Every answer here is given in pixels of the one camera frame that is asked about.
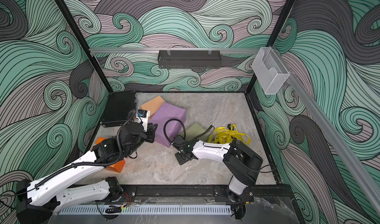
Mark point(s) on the peach gift box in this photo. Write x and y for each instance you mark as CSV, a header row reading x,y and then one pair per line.
x,y
153,105

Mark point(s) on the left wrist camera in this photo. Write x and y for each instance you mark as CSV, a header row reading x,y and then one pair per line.
x,y
142,117

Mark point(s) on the black perforated wall tray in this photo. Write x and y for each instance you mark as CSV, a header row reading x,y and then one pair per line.
x,y
189,60

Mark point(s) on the purple gift box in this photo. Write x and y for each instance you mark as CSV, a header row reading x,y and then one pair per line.
x,y
166,112

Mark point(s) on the aluminium rail back wall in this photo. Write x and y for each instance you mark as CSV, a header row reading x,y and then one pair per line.
x,y
136,50

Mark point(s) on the white slotted cable duct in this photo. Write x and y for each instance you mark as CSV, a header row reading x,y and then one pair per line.
x,y
152,210

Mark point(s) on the black case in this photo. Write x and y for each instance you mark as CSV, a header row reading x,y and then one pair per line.
x,y
120,107

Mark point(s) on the black frame post left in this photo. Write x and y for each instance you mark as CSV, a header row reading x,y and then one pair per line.
x,y
83,43

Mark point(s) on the black frame post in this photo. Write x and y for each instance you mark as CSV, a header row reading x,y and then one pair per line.
x,y
83,43
284,14

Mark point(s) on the black frame post right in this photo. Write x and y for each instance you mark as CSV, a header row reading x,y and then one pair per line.
x,y
284,14

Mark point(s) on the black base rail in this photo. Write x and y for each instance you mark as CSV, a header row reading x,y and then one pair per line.
x,y
218,193

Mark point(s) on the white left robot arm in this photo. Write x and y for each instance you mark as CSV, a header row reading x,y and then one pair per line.
x,y
40,199

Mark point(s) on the clear acrylic wall holder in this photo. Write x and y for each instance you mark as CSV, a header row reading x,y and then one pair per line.
x,y
270,70

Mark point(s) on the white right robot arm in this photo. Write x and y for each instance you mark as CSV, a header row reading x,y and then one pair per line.
x,y
242,161

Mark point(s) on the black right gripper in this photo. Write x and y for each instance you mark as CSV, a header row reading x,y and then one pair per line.
x,y
180,160

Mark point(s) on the yellow ribbon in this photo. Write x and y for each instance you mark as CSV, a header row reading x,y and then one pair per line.
x,y
240,136
222,135

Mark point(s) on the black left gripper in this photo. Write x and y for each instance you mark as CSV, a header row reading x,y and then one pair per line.
x,y
151,133

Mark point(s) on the olive green gift box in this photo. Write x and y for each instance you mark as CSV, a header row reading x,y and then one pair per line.
x,y
195,131

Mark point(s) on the orange gift box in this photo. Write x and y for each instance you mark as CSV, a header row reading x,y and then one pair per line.
x,y
117,167

